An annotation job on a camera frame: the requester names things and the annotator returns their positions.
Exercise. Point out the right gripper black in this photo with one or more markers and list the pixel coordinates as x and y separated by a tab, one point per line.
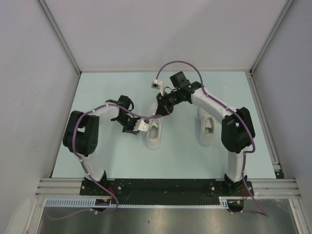
163	108

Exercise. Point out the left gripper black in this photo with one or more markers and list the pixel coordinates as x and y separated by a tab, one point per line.
130	130

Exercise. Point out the white sneaker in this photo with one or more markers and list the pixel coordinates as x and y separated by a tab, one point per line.
206	129
153	135

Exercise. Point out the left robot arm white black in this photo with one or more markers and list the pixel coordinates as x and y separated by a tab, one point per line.
82	130

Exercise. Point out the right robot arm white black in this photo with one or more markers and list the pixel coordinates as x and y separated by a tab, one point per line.
237	130

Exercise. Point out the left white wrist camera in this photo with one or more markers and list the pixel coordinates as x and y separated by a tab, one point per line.
141	126

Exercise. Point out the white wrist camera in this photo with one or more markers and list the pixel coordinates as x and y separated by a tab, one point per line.
158	84
141	126

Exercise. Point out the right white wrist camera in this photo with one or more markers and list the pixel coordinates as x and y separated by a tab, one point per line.
158	84

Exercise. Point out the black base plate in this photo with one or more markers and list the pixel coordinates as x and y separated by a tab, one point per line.
184	192

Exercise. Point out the aluminium rail frame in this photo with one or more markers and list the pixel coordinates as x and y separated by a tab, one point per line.
263	188

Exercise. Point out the white cable duct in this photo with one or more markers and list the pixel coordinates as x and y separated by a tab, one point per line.
106	203

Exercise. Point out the left corner metal post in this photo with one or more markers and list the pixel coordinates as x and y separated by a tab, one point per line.
58	34

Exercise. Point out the corner metal post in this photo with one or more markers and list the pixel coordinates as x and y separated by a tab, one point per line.
58	34
272	34

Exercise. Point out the right corner metal post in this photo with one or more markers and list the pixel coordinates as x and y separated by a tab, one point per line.
272	34

